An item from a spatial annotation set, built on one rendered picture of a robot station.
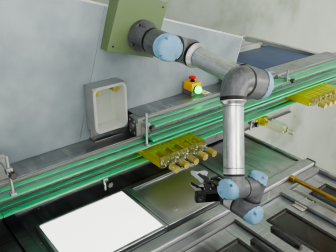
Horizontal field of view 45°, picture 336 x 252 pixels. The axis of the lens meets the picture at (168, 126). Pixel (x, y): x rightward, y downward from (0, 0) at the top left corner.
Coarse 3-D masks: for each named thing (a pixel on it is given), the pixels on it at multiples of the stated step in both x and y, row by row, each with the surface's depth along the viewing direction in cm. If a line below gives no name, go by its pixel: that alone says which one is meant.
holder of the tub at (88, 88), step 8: (104, 80) 188; (112, 80) 188; (120, 80) 188; (88, 88) 180; (88, 96) 183; (88, 104) 185; (88, 112) 187; (88, 120) 190; (88, 128) 192; (96, 136) 196; (104, 136) 196
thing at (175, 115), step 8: (320, 64) 280; (328, 64) 281; (296, 72) 264; (304, 72) 265; (312, 72) 264; (280, 80) 250; (200, 104) 214; (208, 104) 215; (216, 104) 214; (176, 112) 205; (184, 112) 205; (192, 112) 205; (144, 120) 196; (152, 120) 196; (160, 120) 196; (168, 120) 196
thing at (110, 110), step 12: (120, 84) 185; (96, 96) 188; (108, 96) 192; (120, 96) 192; (96, 108) 190; (108, 108) 195; (120, 108) 195; (96, 120) 184; (108, 120) 197; (120, 120) 197
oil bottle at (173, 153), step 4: (156, 144) 197; (160, 144) 197; (164, 144) 197; (160, 148) 194; (164, 148) 193; (168, 148) 193; (172, 148) 193; (168, 152) 190; (172, 152) 190; (176, 152) 190; (172, 156) 188; (176, 156) 189; (172, 160) 189
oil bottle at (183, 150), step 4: (168, 140) 201; (172, 140) 201; (168, 144) 198; (172, 144) 197; (176, 144) 197; (180, 144) 197; (176, 148) 194; (180, 148) 193; (184, 148) 194; (180, 152) 192; (184, 152) 192; (188, 152) 193; (180, 156) 193; (184, 156) 192
